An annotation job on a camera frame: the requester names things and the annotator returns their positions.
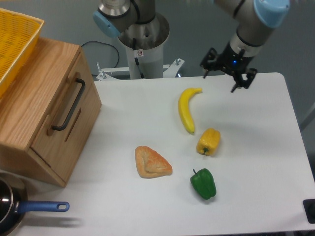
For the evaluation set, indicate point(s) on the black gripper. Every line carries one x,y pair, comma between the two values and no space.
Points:
232,62

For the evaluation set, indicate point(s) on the blue handled frying pan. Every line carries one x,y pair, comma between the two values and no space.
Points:
14,203

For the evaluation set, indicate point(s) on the green bell pepper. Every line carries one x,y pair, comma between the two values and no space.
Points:
203,183

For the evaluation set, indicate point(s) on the wooden drawer cabinet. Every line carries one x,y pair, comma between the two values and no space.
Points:
26,104

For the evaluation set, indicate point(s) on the yellow bell pepper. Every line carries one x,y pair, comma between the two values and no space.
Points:
208,142

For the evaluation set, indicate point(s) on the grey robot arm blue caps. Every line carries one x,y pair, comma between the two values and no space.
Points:
257,19

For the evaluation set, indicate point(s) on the yellow plastic basket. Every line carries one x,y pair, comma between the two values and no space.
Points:
19,34

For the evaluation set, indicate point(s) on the triangular bread pastry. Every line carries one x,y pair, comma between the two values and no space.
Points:
150,164

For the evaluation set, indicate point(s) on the yellow banana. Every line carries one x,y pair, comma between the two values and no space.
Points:
183,108

